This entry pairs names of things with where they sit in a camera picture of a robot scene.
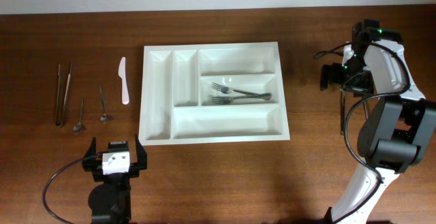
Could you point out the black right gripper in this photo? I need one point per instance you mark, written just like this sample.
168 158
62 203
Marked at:
327 75

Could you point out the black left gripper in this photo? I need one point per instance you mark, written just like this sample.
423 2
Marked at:
137 166

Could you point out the metal fork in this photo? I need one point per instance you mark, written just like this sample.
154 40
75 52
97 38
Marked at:
342 110
226 100
227 90

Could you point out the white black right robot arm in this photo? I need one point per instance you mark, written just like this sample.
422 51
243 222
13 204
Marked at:
398 130

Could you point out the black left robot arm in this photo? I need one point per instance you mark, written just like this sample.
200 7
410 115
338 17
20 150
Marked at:
110 201

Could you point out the small metal teaspoon right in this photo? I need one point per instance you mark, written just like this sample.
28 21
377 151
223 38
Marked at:
104 118

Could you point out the small metal teaspoon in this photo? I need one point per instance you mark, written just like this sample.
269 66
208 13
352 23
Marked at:
104 118
79 126

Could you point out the large metal spoon left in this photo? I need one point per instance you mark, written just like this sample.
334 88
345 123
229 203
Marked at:
366 109

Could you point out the small metal teaspoon left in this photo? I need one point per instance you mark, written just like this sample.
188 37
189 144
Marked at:
79 126

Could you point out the metal tweezers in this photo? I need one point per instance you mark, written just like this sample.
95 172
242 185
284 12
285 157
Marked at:
62 96

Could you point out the white cutlery tray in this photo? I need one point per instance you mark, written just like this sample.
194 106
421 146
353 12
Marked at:
176 106

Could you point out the pink plastic knife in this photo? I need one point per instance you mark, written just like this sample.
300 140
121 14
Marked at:
122 74

